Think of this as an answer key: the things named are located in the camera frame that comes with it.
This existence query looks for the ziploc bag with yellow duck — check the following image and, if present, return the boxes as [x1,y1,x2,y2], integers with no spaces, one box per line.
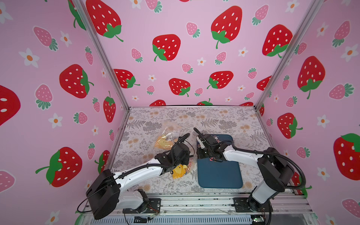
[171,157,194,180]

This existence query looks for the clear ziploc candy bag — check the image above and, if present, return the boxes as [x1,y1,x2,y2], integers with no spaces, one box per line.
[154,121,182,151]

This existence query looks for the pile of colourful candies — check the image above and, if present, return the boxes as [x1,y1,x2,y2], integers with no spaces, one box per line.
[208,135,223,162]

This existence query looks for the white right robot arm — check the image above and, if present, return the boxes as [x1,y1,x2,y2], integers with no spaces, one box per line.
[196,133,303,212]

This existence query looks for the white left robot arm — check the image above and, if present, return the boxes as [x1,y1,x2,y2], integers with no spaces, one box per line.
[86,142,190,220]

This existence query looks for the teal plastic tray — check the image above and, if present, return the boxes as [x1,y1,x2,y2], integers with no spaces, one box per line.
[196,142,243,189]

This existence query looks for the black corrugated left cable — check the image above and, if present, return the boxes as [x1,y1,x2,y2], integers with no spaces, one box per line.
[170,133,196,158]

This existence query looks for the black corrugated cable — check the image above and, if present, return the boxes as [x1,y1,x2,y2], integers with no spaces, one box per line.
[193,127,307,189]
[170,133,196,158]

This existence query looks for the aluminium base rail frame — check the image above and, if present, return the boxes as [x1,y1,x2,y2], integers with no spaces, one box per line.
[76,193,320,225]

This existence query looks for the black corrugated right cable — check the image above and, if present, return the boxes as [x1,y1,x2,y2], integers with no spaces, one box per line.
[193,127,307,189]

